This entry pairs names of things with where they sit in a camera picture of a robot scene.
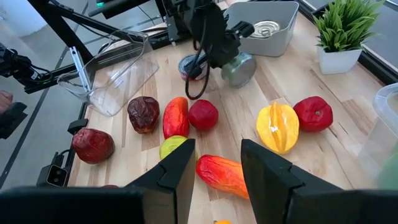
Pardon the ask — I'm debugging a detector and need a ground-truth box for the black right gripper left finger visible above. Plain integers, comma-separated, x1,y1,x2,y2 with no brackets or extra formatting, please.
126,138,197,224

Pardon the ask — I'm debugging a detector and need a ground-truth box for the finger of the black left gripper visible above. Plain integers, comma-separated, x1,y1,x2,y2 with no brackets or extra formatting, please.
230,19,256,55
208,46,231,70

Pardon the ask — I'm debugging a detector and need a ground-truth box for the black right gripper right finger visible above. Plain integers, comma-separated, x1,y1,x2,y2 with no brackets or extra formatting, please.
241,138,343,224

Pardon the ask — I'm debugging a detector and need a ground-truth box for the small blue labelled can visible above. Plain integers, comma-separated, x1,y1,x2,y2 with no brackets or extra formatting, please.
177,54,210,83

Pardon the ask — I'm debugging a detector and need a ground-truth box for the green apple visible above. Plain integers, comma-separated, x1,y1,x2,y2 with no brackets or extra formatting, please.
159,134,199,161

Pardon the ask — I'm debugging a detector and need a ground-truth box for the red orange mango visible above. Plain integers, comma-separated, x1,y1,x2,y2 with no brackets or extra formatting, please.
195,154,250,200
162,96,190,140

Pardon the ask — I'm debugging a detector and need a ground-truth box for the red apple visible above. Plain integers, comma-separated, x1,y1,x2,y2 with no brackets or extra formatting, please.
187,99,220,132
292,95,334,133

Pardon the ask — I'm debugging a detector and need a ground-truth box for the dark brown wrinkled fruit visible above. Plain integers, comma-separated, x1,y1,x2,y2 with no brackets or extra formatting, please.
127,96,161,135

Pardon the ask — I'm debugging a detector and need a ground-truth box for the dark red wrinkled fruit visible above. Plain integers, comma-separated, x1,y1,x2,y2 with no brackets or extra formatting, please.
72,128,116,165

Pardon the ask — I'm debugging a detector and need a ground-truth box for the grey plastic bin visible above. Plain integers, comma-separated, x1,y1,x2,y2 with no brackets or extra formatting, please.
223,1,300,58

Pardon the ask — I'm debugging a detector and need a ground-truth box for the clear plastic tub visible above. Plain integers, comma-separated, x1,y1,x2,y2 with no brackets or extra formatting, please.
357,82,398,190
57,29,160,118

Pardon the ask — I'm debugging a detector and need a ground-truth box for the small potted green plant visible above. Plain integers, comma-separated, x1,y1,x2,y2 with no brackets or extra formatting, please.
312,0,385,75

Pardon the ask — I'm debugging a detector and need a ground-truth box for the black edge clamp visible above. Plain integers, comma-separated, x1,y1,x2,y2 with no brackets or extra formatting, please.
67,118,90,136

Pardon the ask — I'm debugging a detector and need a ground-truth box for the black handheld controller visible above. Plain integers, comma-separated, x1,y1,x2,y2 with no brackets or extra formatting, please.
0,101,28,140

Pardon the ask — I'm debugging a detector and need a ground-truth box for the person's hand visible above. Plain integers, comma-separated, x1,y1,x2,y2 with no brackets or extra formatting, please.
0,90,14,114

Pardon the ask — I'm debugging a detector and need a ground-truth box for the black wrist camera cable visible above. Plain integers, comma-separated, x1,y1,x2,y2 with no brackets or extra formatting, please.
184,43,214,101

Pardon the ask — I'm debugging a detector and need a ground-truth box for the black table-edge camera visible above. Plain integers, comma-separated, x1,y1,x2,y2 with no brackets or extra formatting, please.
35,149,73,189

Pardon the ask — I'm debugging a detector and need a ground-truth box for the silver metal bracket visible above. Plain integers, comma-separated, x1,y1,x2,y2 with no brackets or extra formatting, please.
68,45,93,94

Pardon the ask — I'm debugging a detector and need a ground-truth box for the black cabled jointed apparatus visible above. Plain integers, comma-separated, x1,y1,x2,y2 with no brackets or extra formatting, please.
0,42,53,94

